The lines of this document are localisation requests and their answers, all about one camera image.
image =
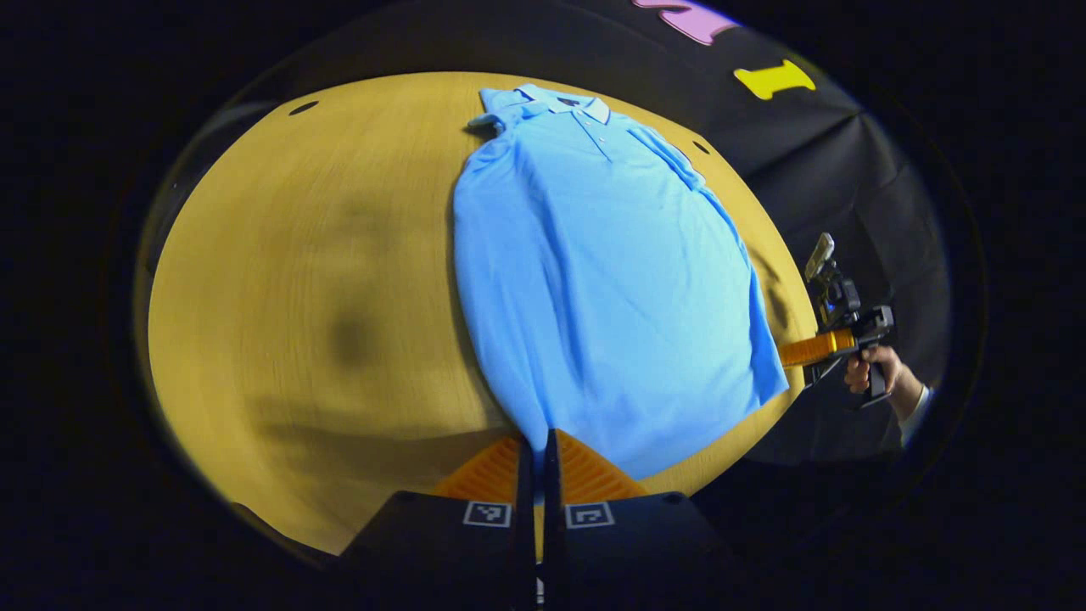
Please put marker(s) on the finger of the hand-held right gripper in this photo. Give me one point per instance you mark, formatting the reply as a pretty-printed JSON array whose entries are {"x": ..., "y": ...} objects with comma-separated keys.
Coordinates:
[{"x": 819, "y": 348}]

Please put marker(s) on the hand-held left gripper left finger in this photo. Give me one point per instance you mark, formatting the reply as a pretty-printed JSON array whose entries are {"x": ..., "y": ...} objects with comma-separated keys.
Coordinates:
[{"x": 524, "y": 509}]

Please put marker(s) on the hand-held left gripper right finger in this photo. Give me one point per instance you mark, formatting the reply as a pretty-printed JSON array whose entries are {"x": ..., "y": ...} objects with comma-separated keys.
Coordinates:
[{"x": 553, "y": 509}]

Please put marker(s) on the light blue T-shirt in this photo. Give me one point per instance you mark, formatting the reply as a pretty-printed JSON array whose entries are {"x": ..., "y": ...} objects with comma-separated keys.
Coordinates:
[{"x": 594, "y": 280}]

